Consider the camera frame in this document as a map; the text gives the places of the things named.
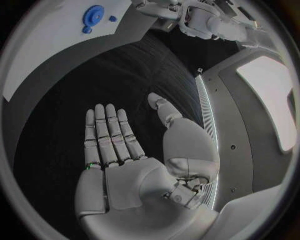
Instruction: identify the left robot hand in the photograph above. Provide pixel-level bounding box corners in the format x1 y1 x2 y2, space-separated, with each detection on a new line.
134 0 184 21

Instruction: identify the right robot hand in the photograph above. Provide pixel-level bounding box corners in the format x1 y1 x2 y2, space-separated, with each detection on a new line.
73 92 221 240

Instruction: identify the white task board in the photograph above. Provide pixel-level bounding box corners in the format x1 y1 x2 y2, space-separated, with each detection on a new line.
1 0 133 103

